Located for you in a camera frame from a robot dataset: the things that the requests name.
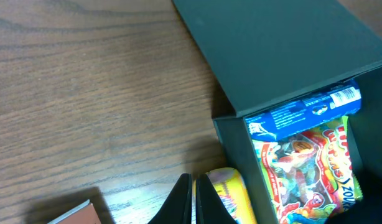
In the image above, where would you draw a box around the yellow mentos candy tube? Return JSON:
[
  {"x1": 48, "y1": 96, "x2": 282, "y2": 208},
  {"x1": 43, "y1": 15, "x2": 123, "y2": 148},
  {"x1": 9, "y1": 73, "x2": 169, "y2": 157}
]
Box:
[{"x1": 193, "y1": 167, "x2": 257, "y2": 224}]

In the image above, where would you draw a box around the brown chocolate milk carton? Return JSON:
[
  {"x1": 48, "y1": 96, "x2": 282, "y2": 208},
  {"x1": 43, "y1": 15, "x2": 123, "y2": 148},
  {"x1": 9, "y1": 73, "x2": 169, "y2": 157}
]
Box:
[{"x1": 48, "y1": 200, "x2": 101, "y2": 224}]

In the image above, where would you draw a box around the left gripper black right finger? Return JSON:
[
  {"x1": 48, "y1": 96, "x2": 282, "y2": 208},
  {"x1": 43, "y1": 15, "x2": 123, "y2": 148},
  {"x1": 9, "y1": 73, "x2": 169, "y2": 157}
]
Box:
[{"x1": 195, "y1": 174, "x2": 236, "y2": 224}]

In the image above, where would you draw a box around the dark green gift box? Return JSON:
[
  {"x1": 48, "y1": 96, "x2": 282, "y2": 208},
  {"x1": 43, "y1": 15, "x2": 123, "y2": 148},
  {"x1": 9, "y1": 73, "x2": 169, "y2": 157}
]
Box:
[{"x1": 174, "y1": 0, "x2": 382, "y2": 223}]

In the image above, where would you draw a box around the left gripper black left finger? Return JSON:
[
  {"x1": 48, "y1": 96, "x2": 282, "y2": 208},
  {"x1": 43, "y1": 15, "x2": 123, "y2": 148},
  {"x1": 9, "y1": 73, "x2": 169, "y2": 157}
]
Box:
[{"x1": 148, "y1": 173, "x2": 192, "y2": 224}]

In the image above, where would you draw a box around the blue cookie package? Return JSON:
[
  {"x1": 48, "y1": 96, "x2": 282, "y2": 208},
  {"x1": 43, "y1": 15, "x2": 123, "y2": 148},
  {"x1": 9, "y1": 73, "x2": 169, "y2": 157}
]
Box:
[{"x1": 245, "y1": 80, "x2": 361, "y2": 142}]

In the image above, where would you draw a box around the gummy worms candy bag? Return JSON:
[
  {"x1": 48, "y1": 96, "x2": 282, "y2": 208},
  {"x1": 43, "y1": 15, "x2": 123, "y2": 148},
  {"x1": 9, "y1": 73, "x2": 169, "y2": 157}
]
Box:
[{"x1": 253, "y1": 116, "x2": 363, "y2": 223}]

